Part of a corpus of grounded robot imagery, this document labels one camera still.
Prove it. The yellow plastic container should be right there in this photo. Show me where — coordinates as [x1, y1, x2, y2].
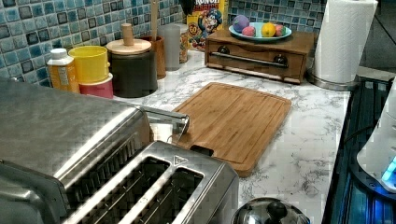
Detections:
[68, 46, 109, 83]

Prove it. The orange spice bottle white cap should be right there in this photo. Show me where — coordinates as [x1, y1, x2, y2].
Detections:
[47, 49, 79, 93]

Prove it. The bamboo cutting board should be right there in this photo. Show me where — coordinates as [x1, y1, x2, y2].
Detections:
[175, 82, 291, 177]

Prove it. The black canister with wooden lid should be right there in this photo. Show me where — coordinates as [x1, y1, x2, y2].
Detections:
[106, 23, 158, 98]

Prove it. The brown wooden utensil holder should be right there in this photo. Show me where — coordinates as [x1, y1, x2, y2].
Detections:
[142, 35, 166, 79]

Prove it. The wooden utensil handle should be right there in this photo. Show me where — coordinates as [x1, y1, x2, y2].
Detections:
[150, 0, 159, 41]

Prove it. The yellow cereal box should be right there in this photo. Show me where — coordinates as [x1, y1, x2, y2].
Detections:
[186, 0, 228, 51]

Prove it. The stainless steel slot toaster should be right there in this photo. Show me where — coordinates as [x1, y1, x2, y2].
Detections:
[61, 141, 238, 224]

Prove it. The light blue plate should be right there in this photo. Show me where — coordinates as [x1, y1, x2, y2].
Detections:
[229, 22, 292, 42]

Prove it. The glass jar with snacks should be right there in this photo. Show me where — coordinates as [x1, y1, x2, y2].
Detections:
[177, 23, 188, 63]

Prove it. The grey translucent cup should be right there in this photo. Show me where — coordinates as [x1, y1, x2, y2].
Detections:
[158, 24, 180, 71]

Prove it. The yellow toy lemon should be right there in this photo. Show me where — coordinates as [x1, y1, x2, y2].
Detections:
[261, 22, 276, 37]

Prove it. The steel paper towel holder base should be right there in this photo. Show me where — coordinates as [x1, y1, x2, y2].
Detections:
[305, 69, 361, 91]

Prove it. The steel pot lid black knob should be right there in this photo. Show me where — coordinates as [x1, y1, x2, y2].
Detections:
[231, 197, 311, 224]

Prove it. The stainless steel toaster oven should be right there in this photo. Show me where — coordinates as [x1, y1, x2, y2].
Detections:
[0, 78, 152, 224]

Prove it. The glass oven door with handle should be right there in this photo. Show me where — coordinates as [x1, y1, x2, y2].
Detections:
[141, 105, 190, 145]

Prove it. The pink plastic container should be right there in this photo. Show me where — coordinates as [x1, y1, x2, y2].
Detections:
[79, 73, 113, 99]

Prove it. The red green toy apple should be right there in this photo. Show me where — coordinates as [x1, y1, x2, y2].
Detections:
[276, 24, 286, 36]

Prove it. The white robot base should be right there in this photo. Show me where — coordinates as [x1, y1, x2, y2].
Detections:
[357, 81, 396, 193]

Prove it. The purple toy fruit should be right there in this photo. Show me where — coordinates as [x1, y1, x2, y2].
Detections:
[233, 15, 249, 33]

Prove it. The pink toy strawberry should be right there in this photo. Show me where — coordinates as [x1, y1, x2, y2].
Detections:
[242, 26, 256, 37]

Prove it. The wooden drawer box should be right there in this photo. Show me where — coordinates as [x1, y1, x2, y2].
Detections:
[205, 30, 316, 84]

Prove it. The white paper towel roll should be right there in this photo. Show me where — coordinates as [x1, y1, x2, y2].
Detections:
[314, 0, 378, 84]

